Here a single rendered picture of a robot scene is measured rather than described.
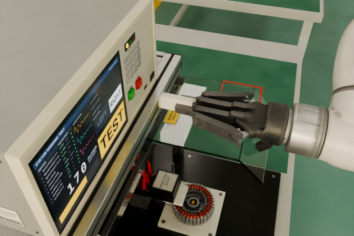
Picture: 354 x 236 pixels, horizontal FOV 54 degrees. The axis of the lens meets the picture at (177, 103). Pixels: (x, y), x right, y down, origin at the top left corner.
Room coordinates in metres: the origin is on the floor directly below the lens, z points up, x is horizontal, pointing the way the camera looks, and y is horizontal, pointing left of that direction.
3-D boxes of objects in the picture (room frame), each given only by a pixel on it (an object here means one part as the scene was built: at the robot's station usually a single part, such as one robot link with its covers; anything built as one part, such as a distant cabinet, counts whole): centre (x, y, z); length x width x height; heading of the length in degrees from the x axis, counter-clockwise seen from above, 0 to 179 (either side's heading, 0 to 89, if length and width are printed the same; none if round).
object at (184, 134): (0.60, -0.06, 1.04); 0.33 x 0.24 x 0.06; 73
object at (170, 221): (0.52, -0.04, 0.78); 0.15 x 0.15 x 0.01; 73
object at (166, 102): (0.49, 0.00, 1.18); 0.07 x 0.01 x 0.03; 73
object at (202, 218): (0.52, -0.04, 0.80); 0.11 x 0.11 x 0.04
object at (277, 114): (0.45, -0.15, 1.18); 0.09 x 0.08 x 0.07; 73
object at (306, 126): (0.43, -0.22, 1.18); 0.09 x 0.06 x 0.09; 163
